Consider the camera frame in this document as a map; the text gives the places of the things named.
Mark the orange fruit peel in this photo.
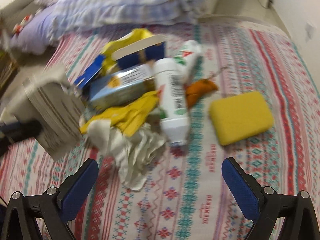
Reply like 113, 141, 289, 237
185, 79, 219, 108

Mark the white tissue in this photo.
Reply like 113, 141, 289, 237
87, 119, 166, 191

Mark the light blue milk carton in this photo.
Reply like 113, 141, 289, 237
88, 64, 155, 111

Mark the white AD bottle far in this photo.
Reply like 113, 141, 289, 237
173, 40, 203, 84

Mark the blue yellow torn box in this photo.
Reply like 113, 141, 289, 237
74, 28, 165, 89

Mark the yellow snack wrapper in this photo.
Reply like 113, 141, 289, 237
80, 90, 159, 137

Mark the yellow sponge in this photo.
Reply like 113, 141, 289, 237
209, 91, 273, 146

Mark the patterned red teal bedspread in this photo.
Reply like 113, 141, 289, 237
1, 18, 319, 239

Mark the lavender pillow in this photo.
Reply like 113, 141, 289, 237
10, 5, 58, 55

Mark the red white plush toy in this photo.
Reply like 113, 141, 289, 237
12, 14, 34, 35

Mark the folded blue plaid blanket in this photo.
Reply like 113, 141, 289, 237
36, 0, 210, 46

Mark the white barcode bottle near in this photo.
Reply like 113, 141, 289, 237
153, 58, 190, 146

